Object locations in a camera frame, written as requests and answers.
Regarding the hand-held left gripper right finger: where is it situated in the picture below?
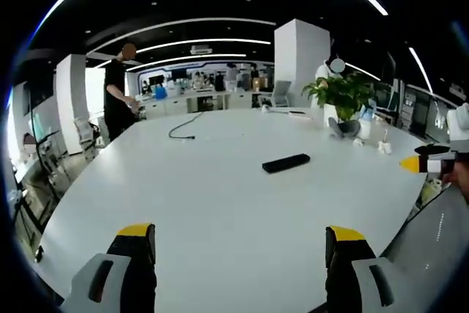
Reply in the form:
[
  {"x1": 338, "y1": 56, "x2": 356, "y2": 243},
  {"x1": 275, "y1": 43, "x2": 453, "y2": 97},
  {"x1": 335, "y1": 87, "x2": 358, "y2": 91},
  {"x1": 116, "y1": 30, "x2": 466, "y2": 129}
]
[{"x1": 325, "y1": 225, "x2": 418, "y2": 313}]

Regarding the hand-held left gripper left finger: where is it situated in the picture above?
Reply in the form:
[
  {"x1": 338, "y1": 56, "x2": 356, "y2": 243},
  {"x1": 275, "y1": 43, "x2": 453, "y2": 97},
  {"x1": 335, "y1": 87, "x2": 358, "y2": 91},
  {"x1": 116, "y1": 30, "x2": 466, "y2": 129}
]
[{"x1": 60, "y1": 222, "x2": 158, "y2": 313}]

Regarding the black remote control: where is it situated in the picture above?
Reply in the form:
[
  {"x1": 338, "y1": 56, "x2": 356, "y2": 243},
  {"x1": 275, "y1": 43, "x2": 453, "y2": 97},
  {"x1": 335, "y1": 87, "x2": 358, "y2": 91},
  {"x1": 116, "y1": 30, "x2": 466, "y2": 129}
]
[{"x1": 262, "y1": 153, "x2": 311, "y2": 174}]

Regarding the person's right hand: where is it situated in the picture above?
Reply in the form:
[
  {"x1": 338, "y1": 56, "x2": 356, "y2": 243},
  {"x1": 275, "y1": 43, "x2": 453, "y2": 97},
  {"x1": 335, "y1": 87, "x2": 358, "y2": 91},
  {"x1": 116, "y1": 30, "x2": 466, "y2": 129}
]
[{"x1": 441, "y1": 163, "x2": 469, "y2": 205}]

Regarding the small white figurine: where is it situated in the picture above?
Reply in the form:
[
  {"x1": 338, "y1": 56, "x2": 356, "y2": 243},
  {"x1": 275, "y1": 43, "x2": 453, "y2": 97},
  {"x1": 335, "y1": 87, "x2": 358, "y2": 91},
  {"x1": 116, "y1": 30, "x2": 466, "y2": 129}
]
[{"x1": 377, "y1": 130, "x2": 392, "y2": 155}]

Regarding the grey laptop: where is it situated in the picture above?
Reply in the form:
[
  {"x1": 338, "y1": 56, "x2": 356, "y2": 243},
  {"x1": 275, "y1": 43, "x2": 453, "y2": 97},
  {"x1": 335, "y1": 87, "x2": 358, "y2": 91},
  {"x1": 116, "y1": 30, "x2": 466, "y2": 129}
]
[{"x1": 379, "y1": 184, "x2": 469, "y2": 292}]

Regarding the white plant pot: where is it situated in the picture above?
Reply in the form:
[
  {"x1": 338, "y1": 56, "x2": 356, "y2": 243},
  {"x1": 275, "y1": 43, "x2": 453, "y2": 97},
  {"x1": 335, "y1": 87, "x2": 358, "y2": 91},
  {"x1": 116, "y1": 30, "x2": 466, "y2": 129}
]
[{"x1": 323, "y1": 103, "x2": 362, "y2": 139}]

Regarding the green potted plant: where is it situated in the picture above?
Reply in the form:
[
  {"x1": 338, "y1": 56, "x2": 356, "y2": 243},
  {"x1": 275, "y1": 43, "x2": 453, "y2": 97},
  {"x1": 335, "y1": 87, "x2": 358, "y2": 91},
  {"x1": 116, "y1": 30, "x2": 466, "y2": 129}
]
[{"x1": 301, "y1": 72, "x2": 377, "y2": 122}]

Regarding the white office chair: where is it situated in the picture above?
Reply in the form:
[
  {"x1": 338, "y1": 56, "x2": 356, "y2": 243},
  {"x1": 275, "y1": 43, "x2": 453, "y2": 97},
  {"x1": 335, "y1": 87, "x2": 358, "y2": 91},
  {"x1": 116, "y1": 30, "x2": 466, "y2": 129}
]
[
  {"x1": 258, "y1": 81, "x2": 292, "y2": 108},
  {"x1": 73, "y1": 116, "x2": 107, "y2": 162}
]

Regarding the white square pillar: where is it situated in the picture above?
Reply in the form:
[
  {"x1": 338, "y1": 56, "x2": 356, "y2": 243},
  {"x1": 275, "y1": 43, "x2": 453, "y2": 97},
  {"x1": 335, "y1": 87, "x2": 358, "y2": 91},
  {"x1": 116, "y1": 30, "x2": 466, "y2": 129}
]
[
  {"x1": 273, "y1": 18, "x2": 332, "y2": 108},
  {"x1": 55, "y1": 54, "x2": 89, "y2": 155}
]

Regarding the white storage counter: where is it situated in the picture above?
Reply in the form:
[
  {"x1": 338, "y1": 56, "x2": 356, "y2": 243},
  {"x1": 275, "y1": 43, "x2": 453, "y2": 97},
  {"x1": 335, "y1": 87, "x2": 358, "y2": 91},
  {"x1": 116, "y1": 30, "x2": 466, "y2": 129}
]
[{"x1": 135, "y1": 90, "x2": 274, "y2": 120}]

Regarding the black power cable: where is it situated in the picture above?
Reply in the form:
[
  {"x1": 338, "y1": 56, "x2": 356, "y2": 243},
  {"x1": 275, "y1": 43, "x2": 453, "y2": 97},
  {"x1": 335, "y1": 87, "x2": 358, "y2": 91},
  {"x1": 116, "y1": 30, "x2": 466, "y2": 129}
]
[{"x1": 169, "y1": 111, "x2": 204, "y2": 141}]

